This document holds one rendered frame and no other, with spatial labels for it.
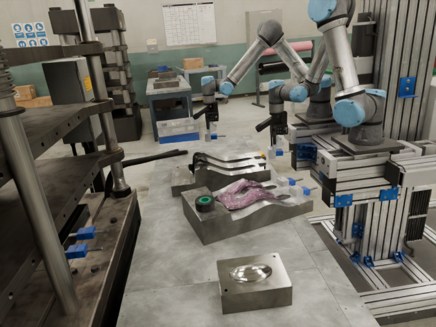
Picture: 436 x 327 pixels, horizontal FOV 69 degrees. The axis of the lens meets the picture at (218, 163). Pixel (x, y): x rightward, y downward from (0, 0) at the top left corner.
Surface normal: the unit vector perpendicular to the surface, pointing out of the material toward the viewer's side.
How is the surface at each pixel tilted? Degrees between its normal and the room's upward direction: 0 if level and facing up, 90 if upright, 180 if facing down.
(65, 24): 90
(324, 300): 0
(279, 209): 90
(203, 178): 90
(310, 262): 0
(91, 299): 0
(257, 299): 90
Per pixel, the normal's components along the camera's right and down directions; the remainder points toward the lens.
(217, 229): 0.39, 0.32
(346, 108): -0.71, 0.43
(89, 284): -0.07, -0.92
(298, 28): 0.18, 0.36
